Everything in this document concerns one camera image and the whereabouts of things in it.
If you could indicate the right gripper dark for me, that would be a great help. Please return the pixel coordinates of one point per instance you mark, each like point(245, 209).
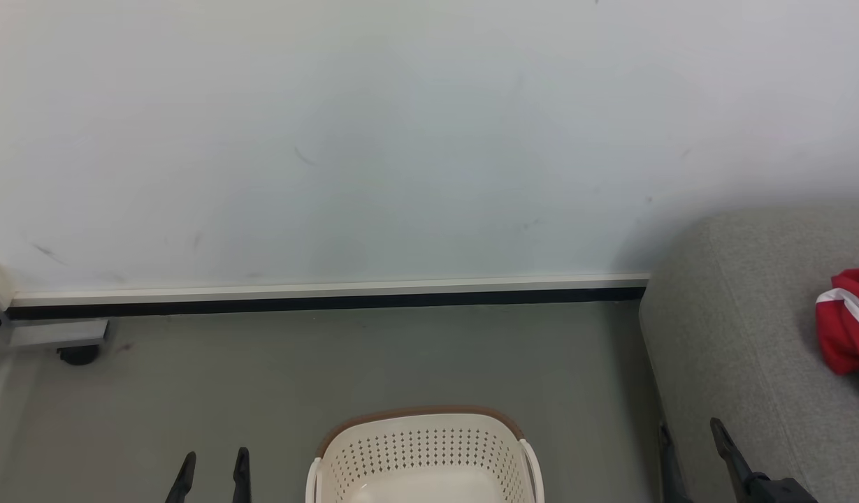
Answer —
point(778, 490)

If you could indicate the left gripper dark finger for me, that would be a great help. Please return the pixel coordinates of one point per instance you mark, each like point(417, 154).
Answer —
point(242, 478)
point(183, 482)

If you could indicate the black caster wheel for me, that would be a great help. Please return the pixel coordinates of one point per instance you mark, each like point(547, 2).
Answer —
point(78, 355)

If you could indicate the white and black baseboard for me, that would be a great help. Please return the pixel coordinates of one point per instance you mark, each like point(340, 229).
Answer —
point(331, 297)

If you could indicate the grey wheeled furniture base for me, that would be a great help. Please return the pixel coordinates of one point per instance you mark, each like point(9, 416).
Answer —
point(52, 333)

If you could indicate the grey fabric sofa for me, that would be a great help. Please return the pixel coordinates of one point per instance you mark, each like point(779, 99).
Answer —
point(744, 335)

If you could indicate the cream perforated laundry basket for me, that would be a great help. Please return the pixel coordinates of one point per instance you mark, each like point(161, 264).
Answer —
point(426, 447)

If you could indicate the red and white garment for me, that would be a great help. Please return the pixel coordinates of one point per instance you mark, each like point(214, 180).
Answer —
point(848, 328)

